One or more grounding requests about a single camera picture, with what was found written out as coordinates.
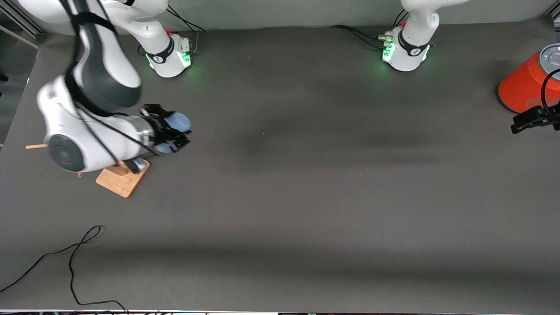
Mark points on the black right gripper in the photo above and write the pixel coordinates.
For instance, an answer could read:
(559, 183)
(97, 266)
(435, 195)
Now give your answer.
(160, 127)

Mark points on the light blue cup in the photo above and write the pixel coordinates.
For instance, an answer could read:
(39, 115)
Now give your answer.
(180, 121)

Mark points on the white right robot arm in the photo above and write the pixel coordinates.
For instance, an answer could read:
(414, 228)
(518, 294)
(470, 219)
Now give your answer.
(100, 74)

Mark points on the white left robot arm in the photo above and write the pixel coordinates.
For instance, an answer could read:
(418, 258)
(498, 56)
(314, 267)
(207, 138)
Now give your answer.
(411, 48)

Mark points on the wooden cup rack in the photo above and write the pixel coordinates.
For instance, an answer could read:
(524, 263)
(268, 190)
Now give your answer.
(122, 181)

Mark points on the orange cylinder with grey top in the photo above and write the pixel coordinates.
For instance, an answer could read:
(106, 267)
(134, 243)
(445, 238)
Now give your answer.
(523, 87)

